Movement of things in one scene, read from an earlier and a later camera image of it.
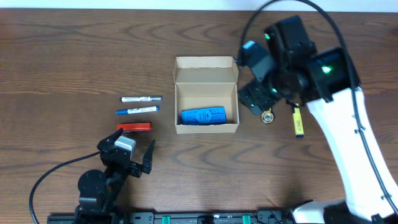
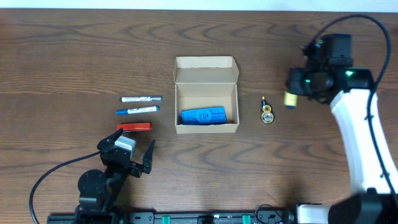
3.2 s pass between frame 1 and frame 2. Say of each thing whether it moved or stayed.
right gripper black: moved
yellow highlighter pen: moved
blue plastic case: stayed
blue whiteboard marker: stayed
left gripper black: stayed
